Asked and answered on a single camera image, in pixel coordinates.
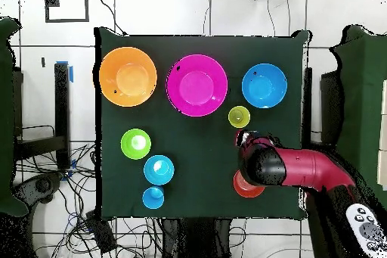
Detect large pink bowl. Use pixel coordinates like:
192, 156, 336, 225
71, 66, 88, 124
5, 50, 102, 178
166, 54, 229, 118

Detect yellow cup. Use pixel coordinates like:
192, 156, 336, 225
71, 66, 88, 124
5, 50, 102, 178
228, 105, 251, 129

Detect dark green tablecloth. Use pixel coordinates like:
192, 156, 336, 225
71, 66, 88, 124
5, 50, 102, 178
94, 26, 312, 221

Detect small red-orange bowl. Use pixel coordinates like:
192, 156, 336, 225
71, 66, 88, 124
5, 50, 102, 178
232, 169, 266, 199

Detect large blue bowl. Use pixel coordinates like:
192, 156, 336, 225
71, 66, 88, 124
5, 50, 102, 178
241, 63, 288, 110

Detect small blue bowl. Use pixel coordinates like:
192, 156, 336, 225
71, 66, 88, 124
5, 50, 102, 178
143, 154, 175, 186

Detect small green bowl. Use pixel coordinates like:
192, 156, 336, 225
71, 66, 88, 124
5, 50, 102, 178
120, 128, 152, 160

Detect blue cup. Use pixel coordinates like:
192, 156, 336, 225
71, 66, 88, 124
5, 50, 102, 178
141, 185, 166, 210

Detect green cloth covered side table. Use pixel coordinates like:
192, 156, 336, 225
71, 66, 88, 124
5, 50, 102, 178
327, 24, 387, 210
0, 17, 29, 218

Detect large orange bowl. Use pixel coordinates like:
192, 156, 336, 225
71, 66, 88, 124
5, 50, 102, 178
98, 46, 158, 108

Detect white box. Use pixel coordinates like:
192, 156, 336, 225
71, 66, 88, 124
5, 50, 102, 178
376, 79, 387, 191

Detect black power strip box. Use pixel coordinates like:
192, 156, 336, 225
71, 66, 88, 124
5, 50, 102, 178
85, 209, 118, 254

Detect blue tape strip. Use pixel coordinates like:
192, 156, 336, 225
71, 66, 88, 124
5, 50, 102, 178
55, 61, 74, 83

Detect black metal post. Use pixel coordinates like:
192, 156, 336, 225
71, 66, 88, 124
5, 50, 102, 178
302, 67, 314, 150
53, 61, 72, 170

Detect tangled black floor cables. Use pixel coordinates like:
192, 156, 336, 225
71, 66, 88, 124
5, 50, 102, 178
13, 142, 164, 258

